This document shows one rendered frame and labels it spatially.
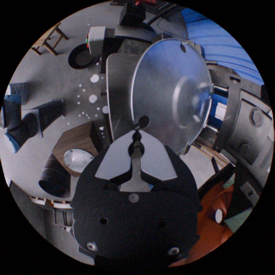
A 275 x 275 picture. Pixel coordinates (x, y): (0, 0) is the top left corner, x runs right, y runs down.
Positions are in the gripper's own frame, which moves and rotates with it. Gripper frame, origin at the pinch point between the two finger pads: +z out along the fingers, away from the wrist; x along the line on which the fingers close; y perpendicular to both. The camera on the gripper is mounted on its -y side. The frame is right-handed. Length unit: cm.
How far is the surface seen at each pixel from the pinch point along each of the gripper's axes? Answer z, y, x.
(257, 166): -11.4, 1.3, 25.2
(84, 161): 26, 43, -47
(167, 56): 3.7, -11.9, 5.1
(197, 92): 7.3, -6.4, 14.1
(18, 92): 15, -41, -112
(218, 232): -30, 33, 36
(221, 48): 76, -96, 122
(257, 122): -7.0, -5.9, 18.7
